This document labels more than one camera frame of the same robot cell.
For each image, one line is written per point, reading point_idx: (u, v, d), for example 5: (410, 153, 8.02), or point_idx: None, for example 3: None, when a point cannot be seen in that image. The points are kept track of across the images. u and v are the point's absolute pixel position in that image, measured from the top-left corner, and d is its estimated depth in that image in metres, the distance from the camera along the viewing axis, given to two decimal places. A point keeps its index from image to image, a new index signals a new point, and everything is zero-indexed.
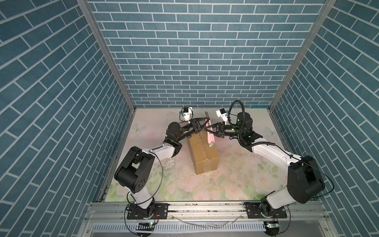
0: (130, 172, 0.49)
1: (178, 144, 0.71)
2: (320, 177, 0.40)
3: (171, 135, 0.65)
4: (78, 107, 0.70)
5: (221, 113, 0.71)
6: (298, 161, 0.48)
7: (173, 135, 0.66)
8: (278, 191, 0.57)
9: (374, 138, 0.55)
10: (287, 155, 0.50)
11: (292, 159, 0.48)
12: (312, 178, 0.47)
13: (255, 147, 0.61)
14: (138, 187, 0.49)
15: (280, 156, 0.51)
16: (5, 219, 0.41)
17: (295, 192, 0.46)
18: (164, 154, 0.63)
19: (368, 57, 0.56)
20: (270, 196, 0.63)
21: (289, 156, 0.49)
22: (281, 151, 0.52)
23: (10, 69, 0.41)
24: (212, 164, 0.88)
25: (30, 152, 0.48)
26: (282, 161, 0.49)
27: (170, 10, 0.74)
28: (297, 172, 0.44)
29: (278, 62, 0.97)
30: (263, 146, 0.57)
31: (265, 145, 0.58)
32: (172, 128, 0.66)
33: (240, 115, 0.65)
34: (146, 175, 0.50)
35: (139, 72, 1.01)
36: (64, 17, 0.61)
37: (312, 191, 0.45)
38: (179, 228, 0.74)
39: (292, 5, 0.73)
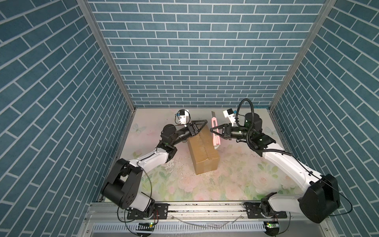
0: (117, 186, 0.45)
1: (172, 148, 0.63)
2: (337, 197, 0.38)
3: (166, 138, 0.61)
4: (78, 107, 0.70)
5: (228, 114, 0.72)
6: (317, 179, 0.43)
7: (167, 138, 0.62)
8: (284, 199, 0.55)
9: (374, 138, 0.55)
10: (306, 172, 0.45)
11: (312, 177, 0.44)
12: (330, 197, 0.44)
13: (267, 153, 0.55)
14: (126, 202, 0.45)
15: (297, 171, 0.46)
16: (5, 219, 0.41)
17: (307, 208, 0.43)
18: (157, 161, 0.59)
19: (368, 57, 0.56)
20: (273, 199, 0.62)
21: (309, 173, 0.45)
22: (299, 166, 0.47)
23: (9, 70, 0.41)
24: (212, 163, 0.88)
25: (30, 152, 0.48)
26: (298, 176, 0.45)
27: (170, 10, 0.74)
28: (318, 194, 0.40)
29: (278, 62, 0.97)
30: (277, 156, 0.52)
31: (280, 154, 0.52)
32: (168, 130, 0.63)
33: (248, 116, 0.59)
34: (133, 189, 0.46)
35: (139, 72, 1.01)
36: (64, 17, 0.61)
37: (327, 212, 0.42)
38: (179, 228, 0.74)
39: (292, 5, 0.73)
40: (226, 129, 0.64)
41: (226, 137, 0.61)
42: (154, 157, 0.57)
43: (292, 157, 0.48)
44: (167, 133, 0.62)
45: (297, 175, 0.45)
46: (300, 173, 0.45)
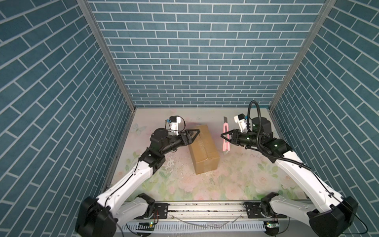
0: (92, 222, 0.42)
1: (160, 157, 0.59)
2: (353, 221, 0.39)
3: (156, 141, 0.54)
4: (78, 107, 0.70)
5: (239, 119, 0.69)
6: (339, 203, 0.42)
7: (158, 141, 0.55)
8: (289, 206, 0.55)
9: (374, 138, 0.55)
10: (327, 192, 0.41)
11: (332, 199, 0.40)
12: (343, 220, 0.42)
13: (283, 163, 0.49)
14: None
15: (316, 190, 0.42)
16: (5, 219, 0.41)
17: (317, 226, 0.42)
18: (136, 184, 0.51)
19: (368, 57, 0.56)
20: (275, 202, 0.62)
21: (329, 195, 0.41)
22: (320, 185, 0.43)
23: (9, 69, 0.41)
24: (212, 163, 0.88)
25: (30, 152, 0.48)
26: (315, 195, 0.42)
27: (170, 10, 0.74)
28: (338, 219, 0.37)
29: (278, 62, 0.97)
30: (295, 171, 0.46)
31: (299, 170, 0.46)
32: (159, 134, 0.56)
33: (255, 120, 0.55)
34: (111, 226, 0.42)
35: (139, 72, 1.01)
36: (64, 17, 0.61)
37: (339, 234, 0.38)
38: (179, 228, 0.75)
39: (292, 4, 0.73)
40: (234, 135, 0.62)
41: (234, 142, 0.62)
42: (130, 184, 0.48)
43: (312, 173, 0.45)
44: (157, 137, 0.56)
45: (315, 193, 0.42)
46: (320, 193, 0.41)
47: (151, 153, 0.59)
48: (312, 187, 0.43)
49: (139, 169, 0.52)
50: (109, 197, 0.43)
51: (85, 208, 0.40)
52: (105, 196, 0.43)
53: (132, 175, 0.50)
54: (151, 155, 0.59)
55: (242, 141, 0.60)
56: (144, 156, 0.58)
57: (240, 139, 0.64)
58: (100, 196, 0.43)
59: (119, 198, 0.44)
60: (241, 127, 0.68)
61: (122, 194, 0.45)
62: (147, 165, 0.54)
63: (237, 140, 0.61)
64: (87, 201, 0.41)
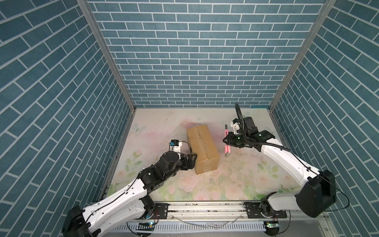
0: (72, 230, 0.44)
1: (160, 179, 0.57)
2: (334, 193, 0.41)
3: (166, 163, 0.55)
4: (78, 107, 0.70)
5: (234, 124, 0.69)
6: (315, 175, 0.44)
7: (166, 163, 0.56)
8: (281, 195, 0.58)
9: (374, 138, 0.55)
10: (304, 167, 0.45)
11: (310, 173, 0.44)
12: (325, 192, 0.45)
13: (267, 148, 0.55)
14: None
15: (296, 167, 0.46)
16: (5, 219, 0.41)
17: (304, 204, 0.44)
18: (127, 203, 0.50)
19: (368, 57, 0.56)
20: (273, 198, 0.62)
21: (306, 169, 0.45)
22: (298, 162, 0.47)
23: (9, 69, 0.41)
24: (212, 163, 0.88)
25: (30, 152, 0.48)
26: (296, 172, 0.45)
27: (170, 10, 0.74)
28: (315, 189, 0.41)
29: (278, 62, 0.97)
30: (277, 152, 0.52)
31: (280, 151, 0.51)
32: (170, 155, 0.57)
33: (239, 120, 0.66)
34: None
35: (139, 72, 1.01)
36: (64, 17, 0.61)
37: (323, 206, 0.43)
38: (179, 228, 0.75)
39: (292, 4, 0.73)
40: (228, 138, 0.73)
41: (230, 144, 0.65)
42: (118, 203, 0.47)
43: (291, 153, 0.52)
44: (169, 158, 0.56)
45: (294, 170, 0.46)
46: (298, 169, 0.45)
47: (153, 173, 0.57)
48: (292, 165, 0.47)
49: (133, 187, 0.51)
50: (94, 213, 0.43)
51: (71, 216, 0.41)
52: (92, 209, 0.44)
53: (124, 193, 0.49)
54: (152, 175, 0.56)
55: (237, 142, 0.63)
56: (144, 174, 0.56)
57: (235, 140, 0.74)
58: (88, 208, 0.44)
59: (103, 216, 0.44)
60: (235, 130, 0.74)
61: (107, 211, 0.45)
62: (142, 185, 0.53)
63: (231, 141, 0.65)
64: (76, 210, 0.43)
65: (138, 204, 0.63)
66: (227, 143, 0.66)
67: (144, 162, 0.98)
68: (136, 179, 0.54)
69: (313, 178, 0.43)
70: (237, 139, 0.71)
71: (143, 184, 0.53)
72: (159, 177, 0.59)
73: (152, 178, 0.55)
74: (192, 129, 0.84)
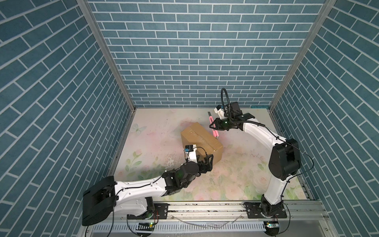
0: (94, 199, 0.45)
1: (178, 186, 0.61)
2: (299, 158, 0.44)
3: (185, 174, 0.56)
4: (78, 107, 0.70)
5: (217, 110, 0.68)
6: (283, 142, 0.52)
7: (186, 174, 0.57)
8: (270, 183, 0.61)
9: (374, 138, 0.55)
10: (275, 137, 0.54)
11: (279, 140, 0.52)
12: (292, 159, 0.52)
13: (246, 126, 0.64)
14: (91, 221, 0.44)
15: (267, 137, 0.55)
16: (5, 219, 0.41)
17: (274, 169, 0.52)
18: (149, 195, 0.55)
19: (368, 57, 0.56)
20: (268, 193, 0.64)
21: (276, 138, 0.53)
22: (269, 133, 0.56)
23: (10, 69, 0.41)
24: (218, 155, 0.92)
25: (30, 152, 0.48)
26: (267, 141, 0.54)
27: (170, 10, 0.74)
28: (280, 152, 0.49)
29: (278, 62, 0.97)
30: (253, 127, 0.60)
31: (255, 126, 0.61)
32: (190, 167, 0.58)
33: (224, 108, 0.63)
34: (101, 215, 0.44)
35: (139, 72, 1.01)
36: (64, 17, 0.61)
37: (289, 168, 0.51)
38: (179, 228, 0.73)
39: (292, 5, 0.73)
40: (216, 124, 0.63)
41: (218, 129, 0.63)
42: (144, 191, 0.50)
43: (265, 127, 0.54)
44: (188, 169, 0.57)
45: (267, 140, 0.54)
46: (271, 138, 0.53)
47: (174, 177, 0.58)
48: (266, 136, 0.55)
49: (157, 183, 0.55)
50: (124, 189, 0.46)
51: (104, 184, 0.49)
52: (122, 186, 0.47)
53: (149, 184, 0.52)
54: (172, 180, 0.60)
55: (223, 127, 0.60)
56: (168, 176, 0.60)
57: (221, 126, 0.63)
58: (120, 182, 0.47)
59: (129, 196, 0.47)
60: (220, 115, 0.82)
61: (133, 193, 0.48)
62: (165, 185, 0.56)
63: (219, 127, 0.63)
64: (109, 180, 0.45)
65: (144, 202, 0.64)
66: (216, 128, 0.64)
67: (144, 162, 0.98)
68: (161, 177, 0.58)
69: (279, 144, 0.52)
70: (223, 124, 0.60)
71: (165, 184, 0.56)
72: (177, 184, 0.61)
73: (172, 185, 0.58)
74: (185, 131, 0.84)
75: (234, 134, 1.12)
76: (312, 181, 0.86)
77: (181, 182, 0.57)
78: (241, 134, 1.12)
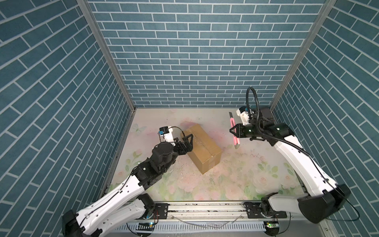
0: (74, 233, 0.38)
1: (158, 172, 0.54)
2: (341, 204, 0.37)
3: (158, 156, 0.50)
4: (78, 107, 0.70)
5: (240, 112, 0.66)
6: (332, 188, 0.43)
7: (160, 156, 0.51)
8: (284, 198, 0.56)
9: (374, 138, 0.55)
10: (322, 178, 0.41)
11: (326, 185, 0.40)
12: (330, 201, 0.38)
13: (283, 146, 0.48)
14: None
15: (310, 175, 0.42)
16: (5, 219, 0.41)
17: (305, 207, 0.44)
18: (125, 200, 0.48)
19: (368, 57, 0.56)
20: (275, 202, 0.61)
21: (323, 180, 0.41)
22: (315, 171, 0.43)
23: (10, 69, 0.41)
24: (216, 158, 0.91)
25: (30, 152, 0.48)
26: (309, 180, 0.42)
27: (170, 10, 0.74)
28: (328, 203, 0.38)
29: (278, 62, 0.97)
30: (294, 157, 0.46)
31: (297, 156, 0.45)
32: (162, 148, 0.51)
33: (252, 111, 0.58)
34: None
35: (139, 72, 1.01)
36: (64, 17, 0.61)
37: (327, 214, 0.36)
38: (179, 228, 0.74)
39: (292, 4, 0.73)
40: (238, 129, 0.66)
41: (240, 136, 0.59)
42: (113, 203, 0.44)
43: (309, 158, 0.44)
44: (160, 150, 0.51)
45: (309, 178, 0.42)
46: (315, 178, 0.42)
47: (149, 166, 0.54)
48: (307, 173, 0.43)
49: (127, 186, 0.48)
50: (88, 216, 0.41)
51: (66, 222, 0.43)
52: (87, 213, 0.42)
53: (118, 192, 0.46)
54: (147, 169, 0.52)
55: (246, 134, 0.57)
56: (139, 169, 0.52)
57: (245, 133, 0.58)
58: (81, 212, 0.42)
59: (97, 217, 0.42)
60: (243, 119, 0.68)
61: (101, 214, 0.43)
62: (137, 182, 0.49)
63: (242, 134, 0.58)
64: (68, 215, 0.41)
65: (138, 204, 0.63)
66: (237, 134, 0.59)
67: None
68: (131, 176, 0.50)
69: (328, 192, 0.44)
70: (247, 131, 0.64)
71: (137, 180, 0.49)
72: (156, 172, 0.53)
73: (147, 175, 0.51)
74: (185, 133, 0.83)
75: None
76: None
77: (159, 168, 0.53)
78: None
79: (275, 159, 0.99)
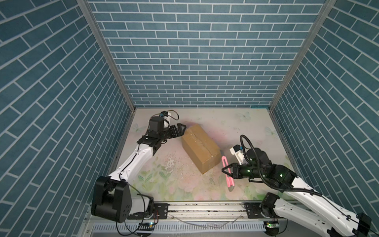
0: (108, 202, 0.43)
1: (158, 138, 0.66)
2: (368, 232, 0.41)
3: (154, 123, 0.63)
4: (78, 107, 0.70)
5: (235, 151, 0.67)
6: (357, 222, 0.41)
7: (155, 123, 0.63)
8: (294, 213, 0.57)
9: (374, 138, 0.55)
10: (344, 215, 0.42)
11: (351, 222, 0.41)
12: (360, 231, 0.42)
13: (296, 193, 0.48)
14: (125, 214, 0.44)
15: (334, 216, 0.43)
16: (5, 219, 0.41)
17: None
18: (142, 160, 0.55)
19: (368, 57, 0.56)
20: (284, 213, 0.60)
21: (346, 217, 0.42)
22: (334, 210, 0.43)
23: (9, 70, 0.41)
24: (216, 159, 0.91)
25: (30, 152, 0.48)
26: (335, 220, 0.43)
27: (170, 10, 0.74)
28: None
29: (278, 62, 0.97)
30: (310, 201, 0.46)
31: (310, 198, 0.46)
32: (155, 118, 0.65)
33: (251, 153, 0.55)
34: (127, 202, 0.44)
35: (139, 72, 1.01)
36: (64, 17, 0.61)
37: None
38: (179, 228, 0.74)
39: (292, 4, 0.73)
40: (235, 169, 0.61)
41: (236, 177, 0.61)
42: (138, 159, 0.52)
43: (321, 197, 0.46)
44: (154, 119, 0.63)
45: (333, 219, 0.43)
46: (338, 219, 0.42)
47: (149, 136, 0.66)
48: (330, 214, 0.43)
49: (139, 150, 0.55)
50: (122, 173, 0.46)
51: (101, 185, 0.42)
52: (118, 173, 0.46)
53: (136, 153, 0.54)
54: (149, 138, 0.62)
55: (244, 175, 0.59)
56: (143, 139, 0.61)
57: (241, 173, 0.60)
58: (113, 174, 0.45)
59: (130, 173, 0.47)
60: (239, 158, 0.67)
61: (131, 169, 0.48)
62: (146, 145, 0.58)
63: (238, 175, 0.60)
64: (100, 180, 0.42)
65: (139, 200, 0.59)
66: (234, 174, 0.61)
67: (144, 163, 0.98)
68: (140, 144, 0.58)
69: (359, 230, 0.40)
70: (244, 173, 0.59)
71: (146, 145, 0.58)
72: (156, 137, 0.66)
73: (151, 140, 0.61)
74: (185, 132, 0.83)
75: (235, 134, 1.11)
76: (312, 181, 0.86)
77: (158, 134, 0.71)
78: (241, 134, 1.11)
79: (274, 158, 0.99)
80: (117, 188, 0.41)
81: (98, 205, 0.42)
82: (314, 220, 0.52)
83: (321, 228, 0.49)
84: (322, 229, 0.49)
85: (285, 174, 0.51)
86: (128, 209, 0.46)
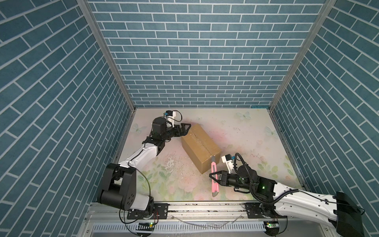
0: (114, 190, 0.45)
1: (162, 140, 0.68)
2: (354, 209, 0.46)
3: (158, 126, 0.66)
4: (78, 107, 0.70)
5: (226, 160, 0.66)
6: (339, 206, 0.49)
7: (159, 127, 0.66)
8: (294, 210, 0.58)
9: (374, 138, 0.55)
10: (323, 201, 0.47)
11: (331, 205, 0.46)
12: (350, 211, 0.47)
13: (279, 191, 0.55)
14: (128, 203, 0.45)
15: (314, 204, 0.48)
16: (5, 219, 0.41)
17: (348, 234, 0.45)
18: (147, 156, 0.58)
19: (368, 57, 0.56)
20: (284, 211, 0.60)
21: (325, 202, 0.47)
22: (315, 199, 0.49)
23: (9, 69, 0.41)
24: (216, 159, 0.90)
25: (30, 152, 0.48)
26: (318, 209, 0.48)
27: (170, 10, 0.74)
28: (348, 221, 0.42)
29: (278, 62, 0.97)
30: (294, 199, 0.52)
31: (291, 195, 0.52)
32: (159, 121, 0.67)
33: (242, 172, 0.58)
34: (132, 190, 0.47)
35: (139, 72, 1.01)
36: (64, 17, 0.61)
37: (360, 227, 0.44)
38: (179, 228, 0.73)
39: (292, 5, 0.73)
40: (223, 176, 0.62)
41: (224, 183, 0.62)
42: (144, 154, 0.55)
43: (300, 192, 0.52)
44: (158, 122, 0.67)
45: (318, 209, 0.48)
46: (320, 206, 0.47)
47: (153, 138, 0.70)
48: (313, 205, 0.48)
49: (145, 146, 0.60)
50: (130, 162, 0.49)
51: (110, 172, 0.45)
52: (127, 161, 0.49)
53: (142, 149, 0.58)
54: (153, 139, 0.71)
55: (230, 182, 0.65)
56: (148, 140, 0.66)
57: (228, 180, 0.65)
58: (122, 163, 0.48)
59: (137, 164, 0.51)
60: (228, 168, 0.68)
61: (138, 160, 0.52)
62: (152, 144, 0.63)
63: (226, 181, 0.66)
64: (110, 167, 0.45)
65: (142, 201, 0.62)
66: (223, 183, 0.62)
67: None
68: (147, 142, 0.64)
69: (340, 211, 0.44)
70: (231, 180, 0.65)
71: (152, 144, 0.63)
72: (160, 138, 0.70)
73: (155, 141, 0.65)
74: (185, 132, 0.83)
75: (235, 134, 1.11)
76: (311, 181, 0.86)
77: (161, 135, 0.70)
78: (241, 134, 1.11)
79: (274, 158, 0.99)
80: (126, 175, 0.44)
81: (105, 192, 0.44)
82: (314, 212, 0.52)
83: (322, 218, 0.50)
84: (323, 219, 0.50)
85: (267, 185, 0.58)
86: (132, 199, 0.48)
